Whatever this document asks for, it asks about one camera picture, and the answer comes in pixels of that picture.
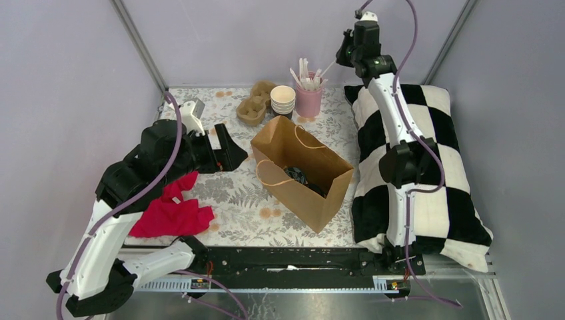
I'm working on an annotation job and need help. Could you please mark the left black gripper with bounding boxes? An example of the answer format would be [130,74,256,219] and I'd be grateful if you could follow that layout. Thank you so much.
[161,122,249,186]

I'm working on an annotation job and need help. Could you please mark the single paper straw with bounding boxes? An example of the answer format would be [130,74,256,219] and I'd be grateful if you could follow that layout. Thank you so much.
[319,61,336,78]

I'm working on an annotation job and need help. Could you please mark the black cup lid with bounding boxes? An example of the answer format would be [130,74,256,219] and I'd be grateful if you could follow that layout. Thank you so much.
[284,167,308,185]
[305,183,326,198]

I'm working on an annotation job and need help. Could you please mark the brown paper bag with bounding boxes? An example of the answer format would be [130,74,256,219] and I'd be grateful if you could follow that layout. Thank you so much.
[251,116,354,233]

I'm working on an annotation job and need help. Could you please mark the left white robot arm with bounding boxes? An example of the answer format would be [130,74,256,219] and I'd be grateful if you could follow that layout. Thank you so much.
[46,119,248,318]

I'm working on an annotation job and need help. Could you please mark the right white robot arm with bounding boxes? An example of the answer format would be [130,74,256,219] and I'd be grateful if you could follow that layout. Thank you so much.
[336,18,438,247]

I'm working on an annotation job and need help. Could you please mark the wrapped paper straws bundle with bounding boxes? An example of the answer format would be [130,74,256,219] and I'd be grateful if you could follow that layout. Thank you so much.
[289,58,326,91]

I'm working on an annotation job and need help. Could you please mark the brown cardboard cup carrier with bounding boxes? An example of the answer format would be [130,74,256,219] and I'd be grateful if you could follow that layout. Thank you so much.
[236,81,277,127]

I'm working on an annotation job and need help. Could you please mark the pink straw holder cup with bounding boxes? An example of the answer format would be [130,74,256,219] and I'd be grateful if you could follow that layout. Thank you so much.
[295,85,324,118]

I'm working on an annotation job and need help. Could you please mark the floral table mat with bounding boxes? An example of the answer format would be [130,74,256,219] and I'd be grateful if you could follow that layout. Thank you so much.
[170,87,359,247]

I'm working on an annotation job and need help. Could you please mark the stack of paper cups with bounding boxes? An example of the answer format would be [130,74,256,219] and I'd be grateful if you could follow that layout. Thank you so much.
[270,85,296,120]

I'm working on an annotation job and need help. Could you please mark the red cloth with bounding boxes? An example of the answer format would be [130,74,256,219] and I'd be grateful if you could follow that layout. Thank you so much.
[129,171,215,238]

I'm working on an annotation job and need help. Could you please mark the black white checkered pillow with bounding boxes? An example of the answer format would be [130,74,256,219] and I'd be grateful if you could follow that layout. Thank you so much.
[344,84,493,273]

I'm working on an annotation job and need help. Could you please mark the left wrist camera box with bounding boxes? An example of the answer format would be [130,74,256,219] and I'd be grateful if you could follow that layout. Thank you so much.
[163,98,205,135]

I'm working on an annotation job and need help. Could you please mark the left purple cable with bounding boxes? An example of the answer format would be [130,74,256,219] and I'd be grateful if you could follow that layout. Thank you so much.
[55,91,251,320]

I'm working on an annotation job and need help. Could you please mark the purple cable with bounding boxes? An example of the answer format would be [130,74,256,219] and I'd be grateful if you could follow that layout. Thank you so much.
[355,0,464,309]
[55,91,251,320]

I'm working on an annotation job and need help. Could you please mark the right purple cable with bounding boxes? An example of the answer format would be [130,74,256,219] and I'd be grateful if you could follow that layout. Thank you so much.
[355,0,464,309]

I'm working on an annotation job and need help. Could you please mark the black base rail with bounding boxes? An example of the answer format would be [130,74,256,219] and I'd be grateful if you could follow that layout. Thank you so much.
[165,246,427,290]

